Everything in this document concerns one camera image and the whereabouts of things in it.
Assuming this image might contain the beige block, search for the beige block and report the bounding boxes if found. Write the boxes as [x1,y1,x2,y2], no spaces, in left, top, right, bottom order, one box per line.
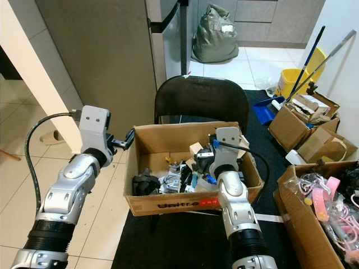
[189,142,204,155]

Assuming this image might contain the cardboard box with red print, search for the cardboard box with red print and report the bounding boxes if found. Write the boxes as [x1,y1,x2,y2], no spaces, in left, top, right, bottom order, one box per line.
[125,122,264,216]

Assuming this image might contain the black padded chair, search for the black padded chair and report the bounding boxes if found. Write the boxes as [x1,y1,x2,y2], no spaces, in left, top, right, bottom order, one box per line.
[151,76,250,233]

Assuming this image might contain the large black floor carpet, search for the large black floor carpet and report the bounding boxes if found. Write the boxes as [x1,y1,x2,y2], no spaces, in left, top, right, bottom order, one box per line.
[111,90,359,269]

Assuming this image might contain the blue dustpan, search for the blue dustpan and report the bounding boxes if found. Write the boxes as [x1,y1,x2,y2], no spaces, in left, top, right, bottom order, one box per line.
[252,95,287,125]

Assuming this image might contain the grey refrigerator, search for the grey refrigerator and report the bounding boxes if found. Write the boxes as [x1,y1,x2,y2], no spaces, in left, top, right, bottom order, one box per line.
[34,0,188,138]

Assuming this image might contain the cardboard box with paper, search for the cardboard box with paper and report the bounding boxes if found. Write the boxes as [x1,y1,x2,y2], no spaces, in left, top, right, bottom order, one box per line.
[268,92,340,152]

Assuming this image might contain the small white carton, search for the small white carton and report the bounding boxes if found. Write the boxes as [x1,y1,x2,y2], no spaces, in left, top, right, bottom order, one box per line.
[285,150,306,165]

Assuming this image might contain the cardboard box with pink items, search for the cardboard box with pink items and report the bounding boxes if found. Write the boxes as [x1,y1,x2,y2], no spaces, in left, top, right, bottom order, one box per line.
[274,161,359,269]

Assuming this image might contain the folded brown cardboard box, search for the folded brown cardboard box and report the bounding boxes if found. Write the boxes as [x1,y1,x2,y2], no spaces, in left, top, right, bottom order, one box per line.
[297,124,358,164]

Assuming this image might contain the grey green garbage bag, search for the grey green garbage bag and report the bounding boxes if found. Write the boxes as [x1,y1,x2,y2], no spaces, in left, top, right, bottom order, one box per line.
[191,4,239,63]

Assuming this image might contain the yellow mop bucket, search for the yellow mop bucket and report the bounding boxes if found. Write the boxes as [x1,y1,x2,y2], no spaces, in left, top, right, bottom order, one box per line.
[277,47,327,99]

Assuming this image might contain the grey kitchen cabinets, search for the grey kitchen cabinets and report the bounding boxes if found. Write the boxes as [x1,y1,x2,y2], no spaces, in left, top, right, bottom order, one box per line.
[230,0,326,48]

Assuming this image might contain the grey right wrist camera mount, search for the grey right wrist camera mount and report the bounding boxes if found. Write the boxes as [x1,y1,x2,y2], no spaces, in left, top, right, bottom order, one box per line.
[210,127,243,174]

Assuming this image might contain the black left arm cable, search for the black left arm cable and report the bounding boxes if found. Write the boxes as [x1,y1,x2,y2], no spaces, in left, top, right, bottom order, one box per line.
[25,111,85,225]

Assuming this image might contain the pink strap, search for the pink strap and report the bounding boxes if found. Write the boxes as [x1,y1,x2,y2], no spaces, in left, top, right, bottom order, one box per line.
[311,177,342,222]

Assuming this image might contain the blue mop handle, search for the blue mop handle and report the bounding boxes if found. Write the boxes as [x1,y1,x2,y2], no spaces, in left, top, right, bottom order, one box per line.
[286,25,326,104]

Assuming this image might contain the grey broom handle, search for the grey broom handle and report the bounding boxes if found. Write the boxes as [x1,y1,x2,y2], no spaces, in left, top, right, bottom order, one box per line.
[292,29,357,99]

